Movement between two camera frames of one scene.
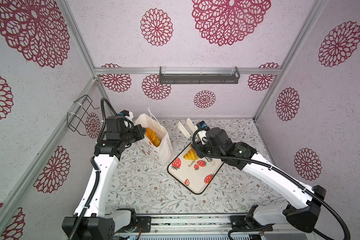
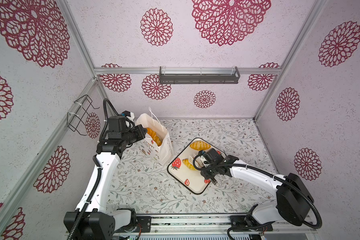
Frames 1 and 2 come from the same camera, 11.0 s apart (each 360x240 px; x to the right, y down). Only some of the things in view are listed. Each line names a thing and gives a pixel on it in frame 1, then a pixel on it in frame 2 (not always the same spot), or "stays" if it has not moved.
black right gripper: [199, 148] -> [204, 175]
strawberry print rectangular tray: [195, 174] stays
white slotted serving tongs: [191, 125] -> [197, 161]
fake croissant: [191, 155] -> [186, 161]
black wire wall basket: [76, 117] stays
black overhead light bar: [199, 78] stays
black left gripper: [140, 135] stays
